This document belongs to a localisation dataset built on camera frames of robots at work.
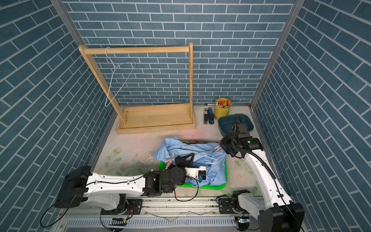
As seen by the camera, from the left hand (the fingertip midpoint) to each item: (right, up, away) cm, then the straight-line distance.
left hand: (195, 154), depth 69 cm
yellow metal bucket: (+19, +22, +38) cm, 48 cm away
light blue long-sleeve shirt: (+9, -5, +7) cm, 12 cm away
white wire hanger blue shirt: (+7, -1, -3) cm, 7 cm away
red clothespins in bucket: (+19, +28, +36) cm, 50 cm away
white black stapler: (+9, +19, +37) cm, 43 cm away
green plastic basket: (-17, -9, +10) cm, 22 cm away
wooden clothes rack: (-45, +17, +43) cm, 64 cm away
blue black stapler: (+13, +19, +39) cm, 45 cm away
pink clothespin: (-12, -2, -3) cm, 12 cm away
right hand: (+14, +3, +9) cm, 17 cm away
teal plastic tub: (+24, +13, +39) cm, 48 cm away
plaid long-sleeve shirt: (-2, +4, +16) cm, 17 cm away
